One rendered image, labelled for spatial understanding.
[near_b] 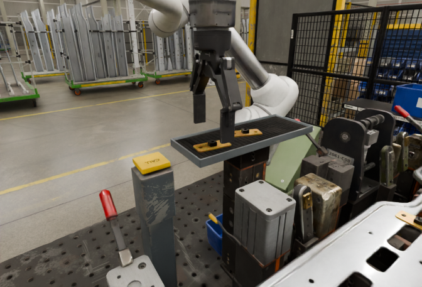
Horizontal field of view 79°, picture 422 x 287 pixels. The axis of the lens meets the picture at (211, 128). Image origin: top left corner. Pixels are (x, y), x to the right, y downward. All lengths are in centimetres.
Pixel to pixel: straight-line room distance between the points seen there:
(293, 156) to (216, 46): 88
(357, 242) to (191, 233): 61
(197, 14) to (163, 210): 39
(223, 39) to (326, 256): 46
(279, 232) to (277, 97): 79
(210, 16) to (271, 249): 44
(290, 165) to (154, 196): 84
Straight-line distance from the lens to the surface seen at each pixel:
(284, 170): 127
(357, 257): 62
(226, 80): 47
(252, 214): 51
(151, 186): 53
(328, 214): 65
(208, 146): 58
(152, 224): 58
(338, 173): 73
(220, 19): 50
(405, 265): 65
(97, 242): 109
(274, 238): 52
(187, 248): 99
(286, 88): 124
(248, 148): 59
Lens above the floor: 140
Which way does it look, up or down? 20 degrees down
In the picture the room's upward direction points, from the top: straight up
